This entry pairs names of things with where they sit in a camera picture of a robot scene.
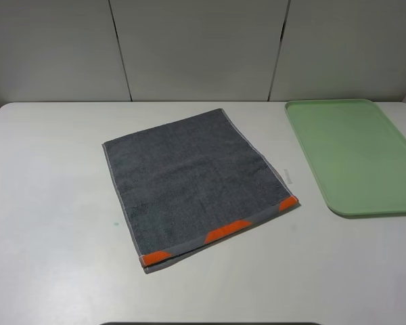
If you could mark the grey towel with orange patches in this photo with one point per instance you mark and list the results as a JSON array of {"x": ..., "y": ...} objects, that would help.
[{"x": 189, "y": 184}]

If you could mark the light green plastic tray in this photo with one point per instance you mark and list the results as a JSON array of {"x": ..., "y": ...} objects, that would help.
[{"x": 356, "y": 154}]

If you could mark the small clear tape strip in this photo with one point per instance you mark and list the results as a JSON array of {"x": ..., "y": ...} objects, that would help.
[{"x": 287, "y": 176}]

